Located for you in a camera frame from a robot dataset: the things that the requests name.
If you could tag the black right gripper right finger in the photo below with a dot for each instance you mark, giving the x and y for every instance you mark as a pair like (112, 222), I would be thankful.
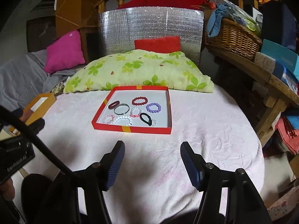
(203, 175)

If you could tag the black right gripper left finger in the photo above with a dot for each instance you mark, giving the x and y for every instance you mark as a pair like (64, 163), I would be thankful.
(110, 165)

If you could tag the dark red bangle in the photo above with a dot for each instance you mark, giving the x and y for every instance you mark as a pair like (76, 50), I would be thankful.
(113, 105)

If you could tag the person's left hand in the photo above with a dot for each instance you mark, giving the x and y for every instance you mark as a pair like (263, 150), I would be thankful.
(7, 190)

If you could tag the orange box lid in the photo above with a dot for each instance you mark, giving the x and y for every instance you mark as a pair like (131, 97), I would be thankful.
(36, 109)

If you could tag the pink white blanket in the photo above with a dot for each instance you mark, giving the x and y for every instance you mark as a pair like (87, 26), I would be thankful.
(152, 184)

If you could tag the silver metal bangle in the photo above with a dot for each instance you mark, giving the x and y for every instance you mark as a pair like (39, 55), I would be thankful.
(121, 109)

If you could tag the red gift box tray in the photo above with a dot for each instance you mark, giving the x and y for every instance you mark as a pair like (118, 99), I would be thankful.
(150, 110)

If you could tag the grey bedsheet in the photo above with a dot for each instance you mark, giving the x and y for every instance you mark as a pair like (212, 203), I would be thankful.
(23, 78)

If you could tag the green floral pillow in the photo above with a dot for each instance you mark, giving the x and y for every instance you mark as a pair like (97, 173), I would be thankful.
(140, 68)

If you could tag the magenta cushion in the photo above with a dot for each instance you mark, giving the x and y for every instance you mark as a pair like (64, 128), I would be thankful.
(65, 53)

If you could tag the wooden shelf table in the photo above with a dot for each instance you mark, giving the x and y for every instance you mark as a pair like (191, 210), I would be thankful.
(278, 98)

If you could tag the small red cushion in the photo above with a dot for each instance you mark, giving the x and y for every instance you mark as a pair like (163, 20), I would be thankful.
(164, 45)

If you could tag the silver insulation mat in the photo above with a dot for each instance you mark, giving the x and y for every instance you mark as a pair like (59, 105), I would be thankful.
(118, 29)

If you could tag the blue cardboard box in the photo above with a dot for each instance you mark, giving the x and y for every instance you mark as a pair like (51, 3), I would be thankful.
(282, 55)

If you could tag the wicker basket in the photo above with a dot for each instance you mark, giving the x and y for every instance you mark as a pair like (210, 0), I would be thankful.
(234, 38)

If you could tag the blue cloth in basket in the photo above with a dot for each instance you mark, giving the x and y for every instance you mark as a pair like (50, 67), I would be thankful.
(214, 23)

